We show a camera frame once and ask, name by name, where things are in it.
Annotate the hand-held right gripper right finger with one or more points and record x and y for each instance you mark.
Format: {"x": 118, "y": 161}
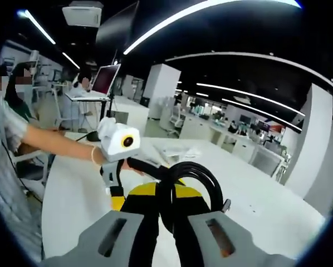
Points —
{"x": 211, "y": 239}

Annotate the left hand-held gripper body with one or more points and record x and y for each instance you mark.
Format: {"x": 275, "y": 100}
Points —
{"x": 119, "y": 139}

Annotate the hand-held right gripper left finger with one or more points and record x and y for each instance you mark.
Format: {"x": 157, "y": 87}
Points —
{"x": 105, "y": 239}

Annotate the white desk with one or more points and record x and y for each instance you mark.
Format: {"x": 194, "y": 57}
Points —
{"x": 77, "y": 194}

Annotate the long ceiling light strip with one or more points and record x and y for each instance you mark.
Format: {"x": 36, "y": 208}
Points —
{"x": 183, "y": 16}

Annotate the person's left hand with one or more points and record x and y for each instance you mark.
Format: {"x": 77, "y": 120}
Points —
{"x": 133, "y": 170}

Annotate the black computer mouse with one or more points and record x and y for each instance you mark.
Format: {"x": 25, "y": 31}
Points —
{"x": 93, "y": 137}

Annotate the silver laptop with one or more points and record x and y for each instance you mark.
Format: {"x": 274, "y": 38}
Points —
{"x": 105, "y": 79}

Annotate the ceiling air conditioner unit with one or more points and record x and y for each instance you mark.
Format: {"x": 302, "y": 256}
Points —
{"x": 81, "y": 14}

